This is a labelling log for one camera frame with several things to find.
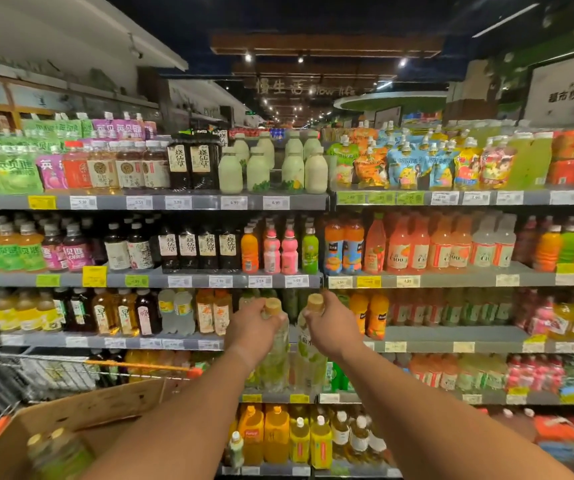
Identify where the row of small coloured bottles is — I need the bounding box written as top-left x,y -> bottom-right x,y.
513,215 -> 574,273

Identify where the large orange juice jug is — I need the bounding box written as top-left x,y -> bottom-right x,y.
237,405 -> 265,466
263,405 -> 291,465

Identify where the person's right hand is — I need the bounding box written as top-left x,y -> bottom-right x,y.
303,291 -> 366,363

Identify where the blue label orange juice bottle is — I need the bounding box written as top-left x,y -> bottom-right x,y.
324,219 -> 345,276
342,217 -> 366,275

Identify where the clear vitamin drink bottle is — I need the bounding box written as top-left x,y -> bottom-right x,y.
470,215 -> 497,269
492,214 -> 518,269

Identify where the group of pale green bottles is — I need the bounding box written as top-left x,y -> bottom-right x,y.
218,131 -> 330,195

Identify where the wooden hanging ceiling beam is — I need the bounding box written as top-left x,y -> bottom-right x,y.
210,34 -> 446,59

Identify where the row of yellow tea bottles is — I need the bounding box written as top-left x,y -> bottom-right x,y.
0,290 -> 63,333

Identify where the clear bottle yellow label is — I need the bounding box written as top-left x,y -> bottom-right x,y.
174,290 -> 196,336
158,289 -> 177,335

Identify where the person's left hand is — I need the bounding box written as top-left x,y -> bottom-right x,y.
224,297 -> 285,369

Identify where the grey metal shelving unit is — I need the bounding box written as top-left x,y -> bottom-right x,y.
0,191 -> 331,478
328,187 -> 574,479

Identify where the row of orange vitamin bottles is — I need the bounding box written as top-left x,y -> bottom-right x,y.
364,211 -> 474,275

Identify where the dark herbal drink bottle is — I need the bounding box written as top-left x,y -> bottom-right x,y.
167,134 -> 191,191
189,132 -> 220,190

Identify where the group of colourful jelly pouches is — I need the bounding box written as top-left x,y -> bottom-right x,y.
327,121 -> 518,191

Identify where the small orange drink bottle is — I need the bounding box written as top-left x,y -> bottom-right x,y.
240,226 -> 259,274

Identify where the white wall sign board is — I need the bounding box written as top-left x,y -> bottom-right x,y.
523,49 -> 574,128

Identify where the wooden wall display shelf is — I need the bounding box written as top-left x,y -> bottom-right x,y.
0,56 -> 161,133

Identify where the amber tea bottle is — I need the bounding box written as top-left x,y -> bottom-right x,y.
213,290 -> 233,337
196,289 -> 215,335

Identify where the green drink can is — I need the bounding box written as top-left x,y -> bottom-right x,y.
324,362 -> 354,393

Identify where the group of brown white-cap bottles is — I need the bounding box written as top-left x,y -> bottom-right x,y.
331,409 -> 389,466

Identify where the row of milk tea bottles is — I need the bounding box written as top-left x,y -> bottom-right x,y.
62,139 -> 171,191

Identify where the row of green tea bottles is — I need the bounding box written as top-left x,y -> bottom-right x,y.
390,289 -> 517,328

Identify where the row of brown tea bottles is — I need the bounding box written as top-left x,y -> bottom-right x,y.
53,287 -> 161,337

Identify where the metal shopping cart orange handle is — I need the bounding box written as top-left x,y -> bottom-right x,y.
0,330 -> 203,465

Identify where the row of pink yellow drinks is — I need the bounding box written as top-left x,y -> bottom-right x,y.
513,289 -> 574,341

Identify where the row of green drink pouches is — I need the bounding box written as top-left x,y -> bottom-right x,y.
0,113 -> 93,196

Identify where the small green drink bottle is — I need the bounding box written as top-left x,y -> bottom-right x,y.
301,226 -> 320,275

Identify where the pile of red packets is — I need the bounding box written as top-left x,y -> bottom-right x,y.
487,408 -> 574,464

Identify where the row of dark herbal bottles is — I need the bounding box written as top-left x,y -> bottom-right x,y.
156,220 -> 242,273

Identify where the round green canopy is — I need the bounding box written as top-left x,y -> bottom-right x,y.
333,91 -> 449,113

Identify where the small white cap bottle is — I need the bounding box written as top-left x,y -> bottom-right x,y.
226,431 -> 245,469

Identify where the row of bottles behind cart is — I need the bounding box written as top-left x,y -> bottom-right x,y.
85,349 -> 209,384

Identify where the person's left forearm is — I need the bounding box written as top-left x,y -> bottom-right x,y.
81,345 -> 269,480

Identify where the row of pink label bottles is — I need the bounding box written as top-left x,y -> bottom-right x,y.
41,217 -> 95,273

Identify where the small pink drink bottle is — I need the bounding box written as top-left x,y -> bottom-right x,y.
281,227 -> 300,276
263,226 -> 282,275

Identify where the clear green drink bottle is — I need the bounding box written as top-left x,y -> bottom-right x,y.
257,297 -> 293,393
27,433 -> 62,480
48,427 -> 95,480
294,293 -> 329,393

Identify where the person's right forearm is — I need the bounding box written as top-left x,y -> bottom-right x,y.
338,340 -> 574,480

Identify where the long ceiling light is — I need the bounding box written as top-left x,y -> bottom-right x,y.
471,2 -> 541,39

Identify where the row of dark white-label bottles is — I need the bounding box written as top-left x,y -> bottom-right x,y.
94,219 -> 156,271

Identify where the lit store sign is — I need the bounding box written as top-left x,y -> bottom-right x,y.
253,76 -> 369,99

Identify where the yellow juice bottle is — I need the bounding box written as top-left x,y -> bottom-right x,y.
310,416 -> 334,470
289,417 -> 312,465

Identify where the row of orange green bottles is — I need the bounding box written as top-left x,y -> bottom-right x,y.
405,353 -> 574,396

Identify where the brown cardboard box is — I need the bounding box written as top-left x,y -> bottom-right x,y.
0,377 -> 183,480

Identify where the row of green label bottles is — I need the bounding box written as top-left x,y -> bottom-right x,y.
0,216 -> 47,273

